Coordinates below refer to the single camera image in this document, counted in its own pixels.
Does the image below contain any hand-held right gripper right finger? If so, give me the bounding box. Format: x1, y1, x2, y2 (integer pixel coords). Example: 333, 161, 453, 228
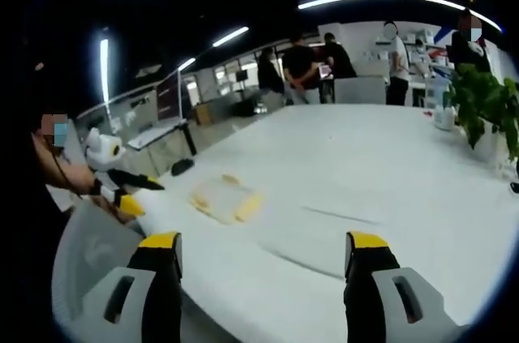
343, 231, 461, 343

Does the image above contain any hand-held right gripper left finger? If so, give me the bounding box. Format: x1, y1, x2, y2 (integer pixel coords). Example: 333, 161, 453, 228
87, 231, 184, 343

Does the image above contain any small black case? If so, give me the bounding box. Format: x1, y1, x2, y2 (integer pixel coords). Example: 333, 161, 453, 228
171, 158, 195, 177

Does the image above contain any white side desk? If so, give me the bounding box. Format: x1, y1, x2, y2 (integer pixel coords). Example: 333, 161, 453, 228
127, 117, 199, 158

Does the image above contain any grey mesh chair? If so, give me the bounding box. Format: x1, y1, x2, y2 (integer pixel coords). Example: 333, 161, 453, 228
51, 199, 157, 322

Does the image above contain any person's dark torso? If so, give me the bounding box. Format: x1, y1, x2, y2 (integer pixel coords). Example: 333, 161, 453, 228
15, 107, 84, 319

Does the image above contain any cardboard box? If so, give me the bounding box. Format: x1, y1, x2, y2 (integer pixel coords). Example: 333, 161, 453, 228
193, 101, 221, 126

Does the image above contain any white plastic bottle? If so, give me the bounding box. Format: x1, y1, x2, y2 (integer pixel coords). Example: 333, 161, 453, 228
432, 78, 456, 131

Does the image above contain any grey chair back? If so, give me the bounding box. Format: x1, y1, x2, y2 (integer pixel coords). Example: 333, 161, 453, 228
333, 75, 387, 106

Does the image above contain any green potted plant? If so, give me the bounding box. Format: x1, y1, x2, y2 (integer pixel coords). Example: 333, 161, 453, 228
443, 62, 519, 165

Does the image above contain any black cable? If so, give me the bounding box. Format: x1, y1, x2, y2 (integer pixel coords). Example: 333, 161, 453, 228
49, 143, 84, 200

